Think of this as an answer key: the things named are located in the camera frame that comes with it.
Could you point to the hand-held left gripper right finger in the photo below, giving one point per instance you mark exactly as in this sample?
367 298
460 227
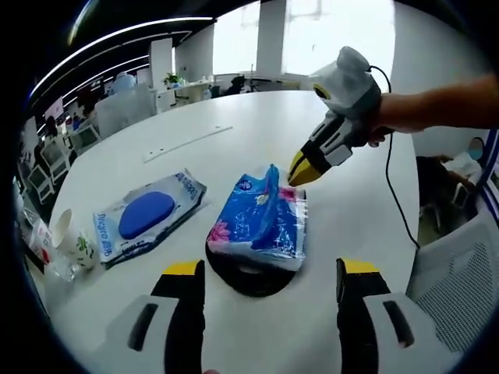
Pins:
362 335

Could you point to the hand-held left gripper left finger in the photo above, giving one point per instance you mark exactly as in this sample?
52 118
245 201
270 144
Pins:
183 335

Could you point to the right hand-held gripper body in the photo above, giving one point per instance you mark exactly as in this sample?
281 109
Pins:
352 93

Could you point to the blue tissue pack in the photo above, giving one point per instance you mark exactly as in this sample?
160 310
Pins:
257 222

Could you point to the wet wipes pack blue lid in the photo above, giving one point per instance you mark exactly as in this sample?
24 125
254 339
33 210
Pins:
146 212

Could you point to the white printed paper cup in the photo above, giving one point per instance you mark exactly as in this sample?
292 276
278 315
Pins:
78 249

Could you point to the clear plastic water bottle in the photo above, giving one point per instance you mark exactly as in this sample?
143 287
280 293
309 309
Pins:
41 237

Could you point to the person's right hand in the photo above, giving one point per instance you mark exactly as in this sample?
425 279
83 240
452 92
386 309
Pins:
386 117

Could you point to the person's left hand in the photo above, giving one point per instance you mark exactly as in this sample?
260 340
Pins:
211 371

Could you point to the white table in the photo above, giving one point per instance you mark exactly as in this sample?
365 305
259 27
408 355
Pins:
273 128

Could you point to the black office chair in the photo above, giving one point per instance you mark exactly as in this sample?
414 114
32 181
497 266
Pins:
238 85

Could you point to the white mesh office chair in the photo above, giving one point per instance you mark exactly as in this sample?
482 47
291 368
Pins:
460 272

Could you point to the white background desk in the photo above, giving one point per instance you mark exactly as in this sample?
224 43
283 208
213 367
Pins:
187 93

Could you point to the green potted plant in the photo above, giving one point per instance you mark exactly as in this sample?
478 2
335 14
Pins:
172 80

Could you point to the blue white partition board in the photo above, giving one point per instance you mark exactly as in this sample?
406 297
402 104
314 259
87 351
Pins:
492 175

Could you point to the white translucent partition panel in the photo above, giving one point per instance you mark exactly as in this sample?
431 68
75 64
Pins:
124 111

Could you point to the long ceiling light strip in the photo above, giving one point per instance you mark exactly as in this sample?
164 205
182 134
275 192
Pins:
136 32

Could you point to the white background office chair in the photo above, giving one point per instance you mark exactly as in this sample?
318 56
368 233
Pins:
55 161
89 138
39 181

